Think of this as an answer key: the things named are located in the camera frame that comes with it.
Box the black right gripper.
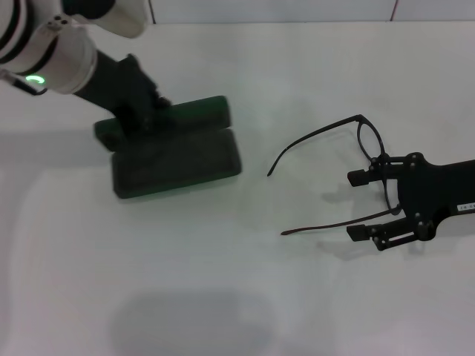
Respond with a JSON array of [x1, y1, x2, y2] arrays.
[[346, 151, 475, 253]]

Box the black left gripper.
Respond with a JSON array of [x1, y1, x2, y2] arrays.
[[73, 50, 174, 135]]

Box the green glasses case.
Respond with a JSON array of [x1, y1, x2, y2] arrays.
[[92, 95, 244, 201]]

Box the black round-frame glasses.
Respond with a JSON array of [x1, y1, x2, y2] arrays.
[[266, 113, 404, 238]]

